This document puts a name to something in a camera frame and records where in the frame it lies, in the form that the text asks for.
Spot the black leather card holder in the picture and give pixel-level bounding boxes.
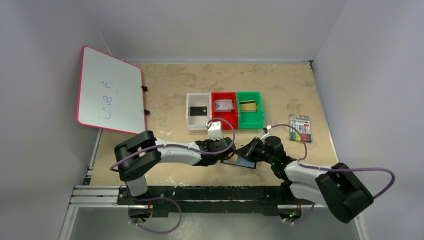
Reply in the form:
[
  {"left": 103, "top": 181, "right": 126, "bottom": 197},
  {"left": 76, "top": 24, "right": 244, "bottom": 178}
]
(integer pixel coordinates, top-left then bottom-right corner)
[{"left": 220, "top": 143, "right": 257, "bottom": 169}]

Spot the gold VIP card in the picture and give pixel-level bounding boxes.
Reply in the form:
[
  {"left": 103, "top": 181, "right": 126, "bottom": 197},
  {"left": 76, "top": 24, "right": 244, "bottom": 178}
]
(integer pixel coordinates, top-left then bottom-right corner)
[
  {"left": 239, "top": 99, "right": 258, "bottom": 113},
  {"left": 228, "top": 154, "right": 238, "bottom": 163}
]

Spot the silver VIP card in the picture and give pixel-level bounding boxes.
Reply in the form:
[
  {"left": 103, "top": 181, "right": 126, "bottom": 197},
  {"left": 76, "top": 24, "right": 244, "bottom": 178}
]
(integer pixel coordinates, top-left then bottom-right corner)
[{"left": 214, "top": 99, "right": 234, "bottom": 112}]

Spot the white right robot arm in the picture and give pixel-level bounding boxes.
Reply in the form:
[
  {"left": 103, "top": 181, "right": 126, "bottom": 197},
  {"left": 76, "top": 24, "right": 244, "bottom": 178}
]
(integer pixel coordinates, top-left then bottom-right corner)
[{"left": 235, "top": 136, "right": 374, "bottom": 223}]

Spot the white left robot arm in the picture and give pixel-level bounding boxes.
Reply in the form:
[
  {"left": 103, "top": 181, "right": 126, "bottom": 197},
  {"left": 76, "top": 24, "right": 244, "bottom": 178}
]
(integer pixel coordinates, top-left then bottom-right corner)
[{"left": 109, "top": 130, "right": 236, "bottom": 197}]

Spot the black credit card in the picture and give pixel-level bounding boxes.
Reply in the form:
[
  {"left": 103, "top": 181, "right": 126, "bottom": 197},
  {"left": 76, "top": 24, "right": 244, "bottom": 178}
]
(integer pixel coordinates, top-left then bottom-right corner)
[{"left": 189, "top": 106, "right": 208, "bottom": 116}]

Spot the green plastic bin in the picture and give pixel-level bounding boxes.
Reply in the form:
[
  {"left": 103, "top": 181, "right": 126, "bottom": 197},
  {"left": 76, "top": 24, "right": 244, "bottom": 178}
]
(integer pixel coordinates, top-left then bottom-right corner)
[{"left": 236, "top": 91, "right": 265, "bottom": 129}]

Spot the red plastic bin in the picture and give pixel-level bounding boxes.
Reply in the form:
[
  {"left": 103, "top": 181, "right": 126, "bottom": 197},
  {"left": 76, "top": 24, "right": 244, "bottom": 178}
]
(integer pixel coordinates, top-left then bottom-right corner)
[{"left": 211, "top": 92, "right": 239, "bottom": 129}]

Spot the pack of coloured markers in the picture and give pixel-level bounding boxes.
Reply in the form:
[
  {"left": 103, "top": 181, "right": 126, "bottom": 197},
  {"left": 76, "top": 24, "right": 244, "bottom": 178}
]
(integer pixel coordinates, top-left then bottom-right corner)
[{"left": 289, "top": 114, "right": 312, "bottom": 143}]

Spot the white plastic bin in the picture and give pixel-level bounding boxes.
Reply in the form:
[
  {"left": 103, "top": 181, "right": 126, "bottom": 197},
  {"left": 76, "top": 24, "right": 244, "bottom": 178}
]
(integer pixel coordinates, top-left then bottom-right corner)
[{"left": 185, "top": 92, "right": 212, "bottom": 131}]

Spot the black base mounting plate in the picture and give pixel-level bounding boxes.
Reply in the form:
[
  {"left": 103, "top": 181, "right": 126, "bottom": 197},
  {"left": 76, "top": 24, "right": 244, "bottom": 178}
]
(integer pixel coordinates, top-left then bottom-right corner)
[{"left": 116, "top": 185, "right": 308, "bottom": 221}]

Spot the pink framed whiteboard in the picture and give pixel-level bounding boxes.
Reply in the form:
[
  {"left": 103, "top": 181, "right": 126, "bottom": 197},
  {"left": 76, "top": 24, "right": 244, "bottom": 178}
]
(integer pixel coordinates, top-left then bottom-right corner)
[{"left": 76, "top": 46, "right": 146, "bottom": 134}]

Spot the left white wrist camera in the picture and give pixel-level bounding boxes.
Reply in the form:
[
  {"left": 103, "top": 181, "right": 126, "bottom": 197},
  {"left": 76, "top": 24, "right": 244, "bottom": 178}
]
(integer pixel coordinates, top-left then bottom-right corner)
[{"left": 207, "top": 121, "right": 224, "bottom": 141}]

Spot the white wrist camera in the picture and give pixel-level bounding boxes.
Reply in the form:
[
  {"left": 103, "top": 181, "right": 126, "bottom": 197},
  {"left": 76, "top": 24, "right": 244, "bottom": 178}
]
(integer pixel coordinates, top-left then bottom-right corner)
[
  {"left": 207, "top": 121, "right": 224, "bottom": 141},
  {"left": 260, "top": 125, "right": 272, "bottom": 142}
]

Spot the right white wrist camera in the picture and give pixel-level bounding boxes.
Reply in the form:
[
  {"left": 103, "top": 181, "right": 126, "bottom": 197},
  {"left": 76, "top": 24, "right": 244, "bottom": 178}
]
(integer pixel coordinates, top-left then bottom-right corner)
[{"left": 260, "top": 125, "right": 272, "bottom": 142}]

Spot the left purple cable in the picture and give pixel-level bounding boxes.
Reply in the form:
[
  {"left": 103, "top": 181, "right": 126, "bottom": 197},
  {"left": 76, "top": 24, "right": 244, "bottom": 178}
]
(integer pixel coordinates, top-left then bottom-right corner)
[{"left": 109, "top": 117, "right": 237, "bottom": 173}]

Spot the aluminium rail frame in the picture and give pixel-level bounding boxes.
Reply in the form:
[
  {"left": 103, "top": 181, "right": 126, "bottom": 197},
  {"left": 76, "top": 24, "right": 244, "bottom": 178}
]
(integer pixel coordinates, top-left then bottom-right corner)
[{"left": 60, "top": 130, "right": 368, "bottom": 240}]

